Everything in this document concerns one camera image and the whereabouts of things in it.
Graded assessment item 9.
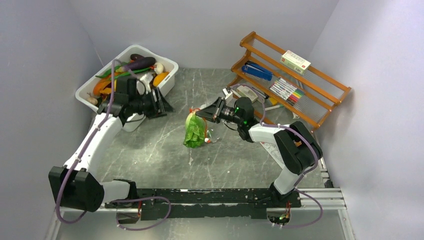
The clear zip bag orange zipper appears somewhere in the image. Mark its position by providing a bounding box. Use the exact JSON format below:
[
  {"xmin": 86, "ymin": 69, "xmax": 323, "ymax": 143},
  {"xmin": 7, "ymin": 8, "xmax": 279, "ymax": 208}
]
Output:
[{"xmin": 183, "ymin": 108, "xmax": 220, "ymax": 149}]

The orange wooden rack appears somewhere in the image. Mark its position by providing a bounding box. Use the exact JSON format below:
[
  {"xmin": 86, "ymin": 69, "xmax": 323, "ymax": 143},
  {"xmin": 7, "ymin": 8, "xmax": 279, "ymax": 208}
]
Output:
[{"xmin": 228, "ymin": 31, "xmax": 351, "ymax": 131}]

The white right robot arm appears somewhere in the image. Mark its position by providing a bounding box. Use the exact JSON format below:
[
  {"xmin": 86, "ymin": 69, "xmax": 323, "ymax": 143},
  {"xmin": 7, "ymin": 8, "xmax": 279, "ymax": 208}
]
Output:
[{"xmin": 195, "ymin": 97, "xmax": 323, "ymax": 207}]

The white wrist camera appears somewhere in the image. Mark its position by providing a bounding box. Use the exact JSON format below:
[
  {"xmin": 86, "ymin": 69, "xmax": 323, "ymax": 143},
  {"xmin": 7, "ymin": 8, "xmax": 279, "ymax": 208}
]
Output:
[
  {"xmin": 222, "ymin": 87, "xmax": 234, "ymax": 103},
  {"xmin": 136, "ymin": 71, "xmax": 154, "ymax": 95}
]

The white garlic bulb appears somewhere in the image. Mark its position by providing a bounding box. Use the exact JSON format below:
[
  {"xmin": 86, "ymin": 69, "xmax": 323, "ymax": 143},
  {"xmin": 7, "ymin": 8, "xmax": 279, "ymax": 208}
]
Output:
[{"xmin": 86, "ymin": 93, "xmax": 99, "ymax": 106}]

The dark purple eggplant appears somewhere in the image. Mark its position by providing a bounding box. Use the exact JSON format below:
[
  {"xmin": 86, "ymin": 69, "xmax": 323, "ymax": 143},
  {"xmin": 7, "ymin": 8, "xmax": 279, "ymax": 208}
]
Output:
[{"xmin": 116, "ymin": 57, "xmax": 156, "ymax": 73}]

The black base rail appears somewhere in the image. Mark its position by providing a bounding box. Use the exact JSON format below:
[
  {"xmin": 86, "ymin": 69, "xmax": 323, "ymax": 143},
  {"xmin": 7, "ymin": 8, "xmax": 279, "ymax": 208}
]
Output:
[{"xmin": 104, "ymin": 186, "xmax": 301, "ymax": 221}]

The green napa cabbage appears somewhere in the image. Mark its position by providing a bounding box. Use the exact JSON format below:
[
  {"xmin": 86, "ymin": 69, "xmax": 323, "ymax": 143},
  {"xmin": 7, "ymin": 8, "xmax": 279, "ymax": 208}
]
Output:
[{"xmin": 183, "ymin": 111, "xmax": 207, "ymax": 149}]

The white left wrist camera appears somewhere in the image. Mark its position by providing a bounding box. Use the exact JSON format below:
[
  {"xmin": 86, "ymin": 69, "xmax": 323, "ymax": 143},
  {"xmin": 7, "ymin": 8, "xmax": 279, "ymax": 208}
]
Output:
[{"xmin": 136, "ymin": 71, "xmax": 154, "ymax": 95}]

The coloured marker pen set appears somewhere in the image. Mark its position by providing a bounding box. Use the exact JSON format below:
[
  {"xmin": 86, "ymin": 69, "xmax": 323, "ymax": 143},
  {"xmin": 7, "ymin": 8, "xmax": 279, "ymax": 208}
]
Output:
[{"xmin": 269, "ymin": 78, "xmax": 305, "ymax": 106}]

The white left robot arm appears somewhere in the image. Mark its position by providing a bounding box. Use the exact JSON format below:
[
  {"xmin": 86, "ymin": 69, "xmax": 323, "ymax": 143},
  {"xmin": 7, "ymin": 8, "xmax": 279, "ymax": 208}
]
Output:
[{"xmin": 48, "ymin": 76, "xmax": 173, "ymax": 212}]

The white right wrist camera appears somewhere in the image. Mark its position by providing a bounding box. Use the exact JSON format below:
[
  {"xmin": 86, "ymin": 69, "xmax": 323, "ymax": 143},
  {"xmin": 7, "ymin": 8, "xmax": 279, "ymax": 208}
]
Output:
[{"xmin": 222, "ymin": 87, "xmax": 234, "ymax": 103}]

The white red eraser box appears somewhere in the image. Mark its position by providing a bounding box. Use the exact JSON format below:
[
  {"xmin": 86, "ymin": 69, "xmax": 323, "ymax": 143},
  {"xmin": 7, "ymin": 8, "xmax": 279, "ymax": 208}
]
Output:
[{"xmin": 235, "ymin": 85, "xmax": 259, "ymax": 103}]

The white printed leaflet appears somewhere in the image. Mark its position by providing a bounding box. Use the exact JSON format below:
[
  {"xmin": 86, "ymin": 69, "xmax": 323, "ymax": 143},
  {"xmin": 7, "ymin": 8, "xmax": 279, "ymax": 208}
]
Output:
[{"xmin": 260, "ymin": 142, "xmax": 285, "ymax": 169}]

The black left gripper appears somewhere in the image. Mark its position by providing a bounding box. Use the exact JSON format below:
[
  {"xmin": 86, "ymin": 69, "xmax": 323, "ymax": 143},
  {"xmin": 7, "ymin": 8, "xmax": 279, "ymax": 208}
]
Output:
[{"xmin": 130, "ymin": 87, "xmax": 176, "ymax": 120}]

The blue stapler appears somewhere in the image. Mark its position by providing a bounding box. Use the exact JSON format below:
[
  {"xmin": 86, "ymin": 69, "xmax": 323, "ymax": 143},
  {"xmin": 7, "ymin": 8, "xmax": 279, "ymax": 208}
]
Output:
[{"xmin": 241, "ymin": 60, "xmax": 273, "ymax": 82}]

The orange fruit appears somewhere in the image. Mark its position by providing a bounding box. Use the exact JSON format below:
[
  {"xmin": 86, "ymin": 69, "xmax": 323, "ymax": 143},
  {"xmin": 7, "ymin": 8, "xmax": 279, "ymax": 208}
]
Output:
[{"xmin": 152, "ymin": 71, "xmax": 169, "ymax": 87}]

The white box on rack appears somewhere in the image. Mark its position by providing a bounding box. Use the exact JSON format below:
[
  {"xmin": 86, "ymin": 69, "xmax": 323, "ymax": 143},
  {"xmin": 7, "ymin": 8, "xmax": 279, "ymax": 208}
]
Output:
[{"xmin": 280, "ymin": 50, "xmax": 311, "ymax": 75}]

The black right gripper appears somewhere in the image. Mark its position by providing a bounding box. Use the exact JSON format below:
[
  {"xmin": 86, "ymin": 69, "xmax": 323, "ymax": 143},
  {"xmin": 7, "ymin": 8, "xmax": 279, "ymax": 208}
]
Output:
[{"xmin": 195, "ymin": 97, "xmax": 243, "ymax": 125}]

